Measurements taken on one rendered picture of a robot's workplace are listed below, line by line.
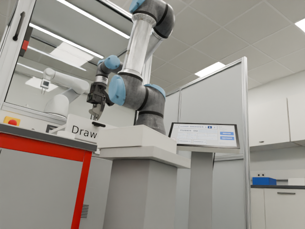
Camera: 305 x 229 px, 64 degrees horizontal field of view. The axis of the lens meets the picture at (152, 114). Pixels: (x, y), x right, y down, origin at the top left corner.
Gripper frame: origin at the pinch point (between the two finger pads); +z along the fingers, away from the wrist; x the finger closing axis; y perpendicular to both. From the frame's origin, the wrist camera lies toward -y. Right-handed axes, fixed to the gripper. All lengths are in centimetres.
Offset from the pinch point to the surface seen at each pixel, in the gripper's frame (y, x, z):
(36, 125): 24.5, -23.9, 6.7
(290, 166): -353, -28, -25
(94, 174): -15.3, -22.0, 28.8
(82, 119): 13.6, 10.3, 6.0
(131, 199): 5, 46, 40
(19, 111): 35.0, -24.2, 1.6
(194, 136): -79, 5, -8
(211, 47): -202, -73, -181
